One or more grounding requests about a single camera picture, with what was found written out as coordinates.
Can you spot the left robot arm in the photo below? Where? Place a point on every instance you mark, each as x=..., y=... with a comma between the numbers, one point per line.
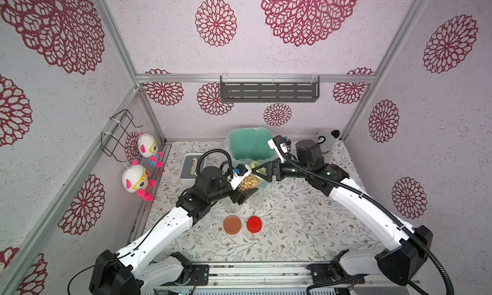
x=131, y=271

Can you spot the grey wall shelf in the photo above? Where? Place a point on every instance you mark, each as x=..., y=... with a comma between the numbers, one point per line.
x=269, y=92

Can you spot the black wire basket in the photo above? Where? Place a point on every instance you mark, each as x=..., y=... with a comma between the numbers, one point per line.
x=121, y=142

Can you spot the red jar lid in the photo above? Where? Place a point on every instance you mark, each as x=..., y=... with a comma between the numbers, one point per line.
x=254, y=224

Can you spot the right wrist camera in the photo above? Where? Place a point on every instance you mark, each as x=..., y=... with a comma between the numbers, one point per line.
x=282, y=146

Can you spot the aluminium rail frame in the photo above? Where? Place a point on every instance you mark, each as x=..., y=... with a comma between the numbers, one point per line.
x=277, y=278

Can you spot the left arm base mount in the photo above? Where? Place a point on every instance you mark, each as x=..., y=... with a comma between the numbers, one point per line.
x=192, y=274

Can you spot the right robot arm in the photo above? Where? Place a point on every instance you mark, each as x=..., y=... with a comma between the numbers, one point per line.
x=400, y=258

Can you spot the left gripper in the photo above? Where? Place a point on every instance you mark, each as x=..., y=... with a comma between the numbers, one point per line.
x=238, y=196

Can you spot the green trash bin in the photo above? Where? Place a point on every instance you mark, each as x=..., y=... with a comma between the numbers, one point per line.
x=249, y=145

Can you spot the upper pink white plush doll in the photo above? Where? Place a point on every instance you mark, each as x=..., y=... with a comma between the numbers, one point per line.
x=148, y=148

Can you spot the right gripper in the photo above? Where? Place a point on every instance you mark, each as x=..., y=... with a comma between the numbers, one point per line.
x=275, y=170

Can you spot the brown jar lid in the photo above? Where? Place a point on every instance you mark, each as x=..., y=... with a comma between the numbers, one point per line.
x=232, y=225

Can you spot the grey plush dog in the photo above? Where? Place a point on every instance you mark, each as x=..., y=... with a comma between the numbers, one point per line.
x=327, y=139

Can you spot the green lidded peanut jar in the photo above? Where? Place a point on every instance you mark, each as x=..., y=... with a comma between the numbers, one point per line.
x=252, y=182

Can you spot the red lidded peanut jar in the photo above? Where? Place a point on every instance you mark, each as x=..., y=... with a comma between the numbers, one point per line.
x=257, y=200

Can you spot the lower pink white plush doll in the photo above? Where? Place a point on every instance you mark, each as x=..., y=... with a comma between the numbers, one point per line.
x=136, y=180

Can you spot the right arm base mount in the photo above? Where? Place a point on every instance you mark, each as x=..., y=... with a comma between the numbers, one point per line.
x=331, y=272

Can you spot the pink white plush doll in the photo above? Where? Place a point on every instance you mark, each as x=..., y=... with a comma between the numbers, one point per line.
x=136, y=180
x=148, y=148

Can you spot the green jar lid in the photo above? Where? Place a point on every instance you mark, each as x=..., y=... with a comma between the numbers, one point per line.
x=259, y=169

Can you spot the glass jar of peanuts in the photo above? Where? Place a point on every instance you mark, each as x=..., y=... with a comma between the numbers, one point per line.
x=232, y=208

